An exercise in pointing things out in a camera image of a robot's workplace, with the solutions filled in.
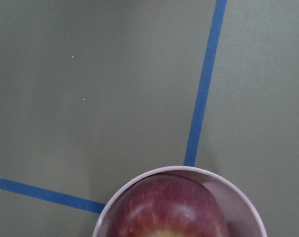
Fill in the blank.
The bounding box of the red apple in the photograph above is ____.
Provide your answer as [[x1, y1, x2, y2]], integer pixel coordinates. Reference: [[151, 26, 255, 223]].
[[107, 174, 230, 237]]

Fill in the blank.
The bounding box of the pink bowl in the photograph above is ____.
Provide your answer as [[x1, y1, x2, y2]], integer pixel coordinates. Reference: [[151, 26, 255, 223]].
[[92, 166, 267, 237]]

